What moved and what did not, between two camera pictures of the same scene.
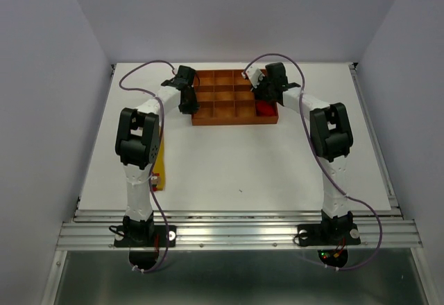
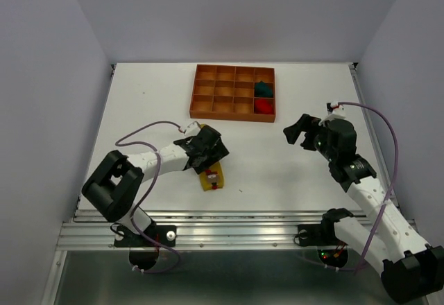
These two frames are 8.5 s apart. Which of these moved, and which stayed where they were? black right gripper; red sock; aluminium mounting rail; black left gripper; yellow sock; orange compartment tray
Moved: orange compartment tray; black right gripper; black left gripper; yellow sock
Stayed: red sock; aluminium mounting rail
